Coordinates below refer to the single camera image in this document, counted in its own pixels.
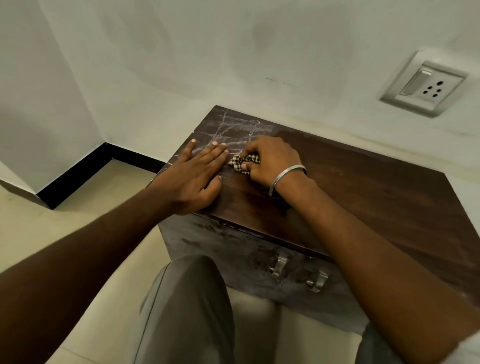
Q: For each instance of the person's right hand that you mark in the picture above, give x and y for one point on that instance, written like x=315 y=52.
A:
x=273 y=161

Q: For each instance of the person's left hand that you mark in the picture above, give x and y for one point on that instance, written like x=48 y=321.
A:
x=191 y=180

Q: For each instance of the checkered cloth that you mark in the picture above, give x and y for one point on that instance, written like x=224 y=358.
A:
x=238 y=163

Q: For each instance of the dark wooden cabinet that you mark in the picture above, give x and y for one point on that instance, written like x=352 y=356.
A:
x=375 y=202

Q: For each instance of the person's left forearm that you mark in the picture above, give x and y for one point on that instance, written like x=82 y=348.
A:
x=75 y=270

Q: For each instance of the person's right forearm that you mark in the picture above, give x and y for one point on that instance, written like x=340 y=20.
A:
x=375 y=270

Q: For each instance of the person's left leg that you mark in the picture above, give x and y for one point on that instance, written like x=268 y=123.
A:
x=187 y=315

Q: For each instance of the person's leg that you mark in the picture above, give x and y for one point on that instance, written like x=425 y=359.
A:
x=375 y=348
x=187 y=315

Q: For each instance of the person's right leg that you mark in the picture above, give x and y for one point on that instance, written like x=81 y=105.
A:
x=375 y=348

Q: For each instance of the silver bangle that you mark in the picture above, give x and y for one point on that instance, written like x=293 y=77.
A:
x=283 y=174

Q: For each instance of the black skirting board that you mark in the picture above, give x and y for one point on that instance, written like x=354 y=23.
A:
x=82 y=172

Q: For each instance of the white shirt sleeve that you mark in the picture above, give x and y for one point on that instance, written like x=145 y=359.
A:
x=470 y=350

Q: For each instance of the small white wall socket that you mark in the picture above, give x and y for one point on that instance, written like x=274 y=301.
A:
x=423 y=85

